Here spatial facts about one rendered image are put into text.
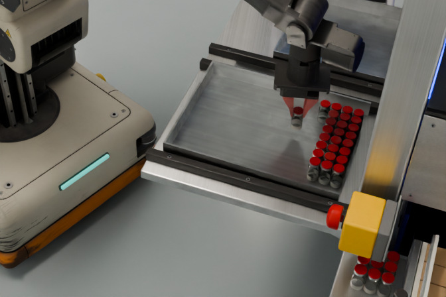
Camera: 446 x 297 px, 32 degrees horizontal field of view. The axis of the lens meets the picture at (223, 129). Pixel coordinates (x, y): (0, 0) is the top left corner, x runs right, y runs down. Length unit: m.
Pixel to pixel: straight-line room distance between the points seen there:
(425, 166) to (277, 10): 0.35
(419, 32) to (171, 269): 1.50
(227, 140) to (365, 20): 0.51
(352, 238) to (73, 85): 1.50
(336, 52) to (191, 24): 1.94
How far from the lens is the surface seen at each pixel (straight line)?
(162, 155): 1.47
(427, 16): 1.05
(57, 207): 2.34
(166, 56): 3.09
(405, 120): 1.17
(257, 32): 1.78
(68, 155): 2.34
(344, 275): 1.35
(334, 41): 1.34
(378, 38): 1.81
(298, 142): 1.53
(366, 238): 1.23
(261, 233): 2.49
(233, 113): 1.57
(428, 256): 1.29
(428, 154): 1.21
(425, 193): 1.27
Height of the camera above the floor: 1.97
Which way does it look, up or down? 45 degrees down
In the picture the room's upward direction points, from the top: 3 degrees clockwise
